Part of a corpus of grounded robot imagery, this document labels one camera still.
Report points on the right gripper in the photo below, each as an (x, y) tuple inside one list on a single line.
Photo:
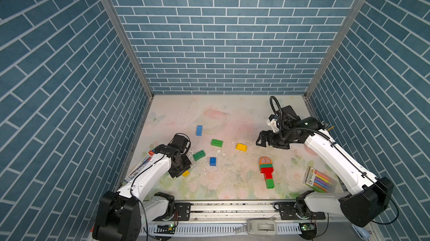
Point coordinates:
[(269, 140)]

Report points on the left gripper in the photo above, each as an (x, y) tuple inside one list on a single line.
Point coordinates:
[(188, 164)]

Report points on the long green lego brick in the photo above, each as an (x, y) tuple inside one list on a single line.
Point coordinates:
[(217, 143), (199, 155), (265, 166)]

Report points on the small blue lego brick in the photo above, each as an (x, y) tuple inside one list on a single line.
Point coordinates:
[(212, 161)]

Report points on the orange round lego piece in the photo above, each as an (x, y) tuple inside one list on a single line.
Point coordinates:
[(265, 160)]

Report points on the long red lego brick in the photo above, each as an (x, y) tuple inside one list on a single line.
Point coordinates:
[(267, 170)]

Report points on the small green lego brick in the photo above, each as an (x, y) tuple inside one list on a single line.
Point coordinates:
[(269, 183)]

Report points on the long green lego brick front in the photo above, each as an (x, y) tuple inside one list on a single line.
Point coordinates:
[(265, 166)]

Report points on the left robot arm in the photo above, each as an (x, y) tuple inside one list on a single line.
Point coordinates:
[(124, 213)]

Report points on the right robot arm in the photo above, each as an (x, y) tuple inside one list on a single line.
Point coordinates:
[(366, 196)]

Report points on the long blue lego brick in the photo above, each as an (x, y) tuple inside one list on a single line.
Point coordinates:
[(199, 130)]

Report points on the long green lego brick back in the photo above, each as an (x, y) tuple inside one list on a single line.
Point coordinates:
[(217, 143)]

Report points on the yellow rounded lego brick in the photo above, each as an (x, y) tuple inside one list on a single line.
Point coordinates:
[(241, 147)]

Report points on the pack of coloured markers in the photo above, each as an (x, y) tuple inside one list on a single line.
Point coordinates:
[(319, 182)]

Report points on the light blue stapler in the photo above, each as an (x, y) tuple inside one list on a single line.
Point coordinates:
[(363, 233)]

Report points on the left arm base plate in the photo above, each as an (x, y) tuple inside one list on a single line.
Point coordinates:
[(180, 212)]

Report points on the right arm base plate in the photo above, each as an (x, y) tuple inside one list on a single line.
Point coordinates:
[(290, 210)]

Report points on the white slotted cable duct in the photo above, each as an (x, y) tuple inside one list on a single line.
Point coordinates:
[(216, 230)]

